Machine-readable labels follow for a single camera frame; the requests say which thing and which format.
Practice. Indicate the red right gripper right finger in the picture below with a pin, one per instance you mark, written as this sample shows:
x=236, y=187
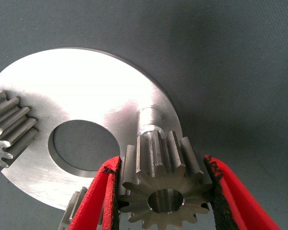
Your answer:
x=240, y=206

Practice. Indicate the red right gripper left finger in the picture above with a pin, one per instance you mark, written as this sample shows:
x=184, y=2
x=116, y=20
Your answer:
x=91, y=203

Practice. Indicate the dark steel gear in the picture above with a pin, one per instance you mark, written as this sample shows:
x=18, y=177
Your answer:
x=163, y=177

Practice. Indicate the small silver steel gear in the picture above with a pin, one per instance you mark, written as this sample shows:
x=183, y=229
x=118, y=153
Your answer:
x=12, y=124
x=73, y=203

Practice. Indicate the round metal plate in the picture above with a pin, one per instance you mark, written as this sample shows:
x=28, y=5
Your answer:
x=74, y=76

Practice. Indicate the dark grey table cloth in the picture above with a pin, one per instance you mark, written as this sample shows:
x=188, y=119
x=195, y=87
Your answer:
x=218, y=48

